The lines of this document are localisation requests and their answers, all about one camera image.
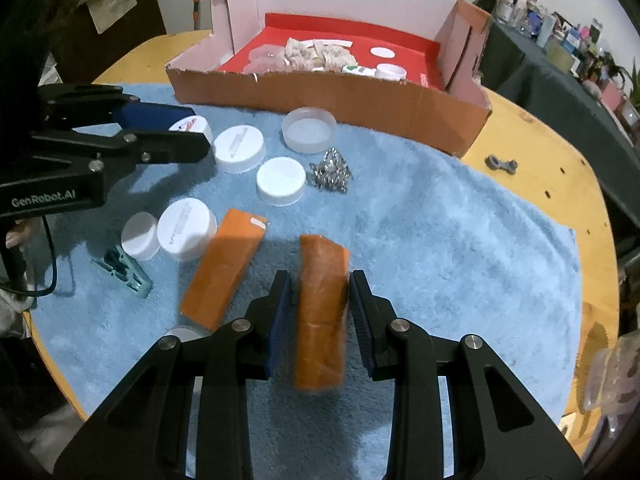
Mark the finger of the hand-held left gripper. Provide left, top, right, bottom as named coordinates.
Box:
left=37, top=84, right=197, bottom=133
left=30, top=129, right=212, bottom=173

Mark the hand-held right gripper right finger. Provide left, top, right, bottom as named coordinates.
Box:
left=348, top=270, right=586, bottom=480

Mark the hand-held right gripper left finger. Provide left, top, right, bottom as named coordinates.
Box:
left=52, top=270, right=292, bottom=480

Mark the white cap with red logo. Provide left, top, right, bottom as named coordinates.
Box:
left=169, top=115, right=215, bottom=147

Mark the plain orange packet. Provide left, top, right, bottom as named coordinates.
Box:
left=293, top=234, right=351, bottom=392

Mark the cream lace scrunchie bundle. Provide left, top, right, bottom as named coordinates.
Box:
left=282, top=36, right=358, bottom=73

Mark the orange cardboard box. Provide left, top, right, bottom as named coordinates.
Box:
left=165, top=0, right=493, bottom=157

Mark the clear round plastic container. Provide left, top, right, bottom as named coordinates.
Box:
left=281, top=106, right=337, bottom=155

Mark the person's left hand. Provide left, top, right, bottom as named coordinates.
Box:
left=5, top=225, right=31, bottom=251

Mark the wide white embossed cap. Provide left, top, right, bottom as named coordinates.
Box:
left=214, top=125, right=266, bottom=175

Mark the orange packet with white label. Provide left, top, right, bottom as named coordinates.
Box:
left=180, top=208, right=268, bottom=332

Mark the large white embossed cap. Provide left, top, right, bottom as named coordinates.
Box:
left=157, top=198, right=218, bottom=262

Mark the light blue fluffy towel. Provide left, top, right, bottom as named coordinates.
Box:
left=30, top=82, right=583, bottom=480

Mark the teal plastic tool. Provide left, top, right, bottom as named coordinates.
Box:
left=90, top=245, right=153, bottom=300

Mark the medium plain white cap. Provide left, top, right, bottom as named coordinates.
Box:
left=256, top=157, right=307, bottom=206

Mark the small grey metal piece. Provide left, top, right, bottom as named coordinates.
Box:
left=484, top=155, right=519, bottom=174

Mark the dark green side table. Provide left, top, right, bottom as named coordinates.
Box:
left=480, top=22, right=640, bottom=221

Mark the clutter of bottles and jars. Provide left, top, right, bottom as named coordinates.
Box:
left=492, top=0, right=631, bottom=91

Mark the potted green plant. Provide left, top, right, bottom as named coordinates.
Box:
left=617, top=57, right=640, bottom=106

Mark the black cable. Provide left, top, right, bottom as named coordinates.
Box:
left=0, top=215, right=58, bottom=298

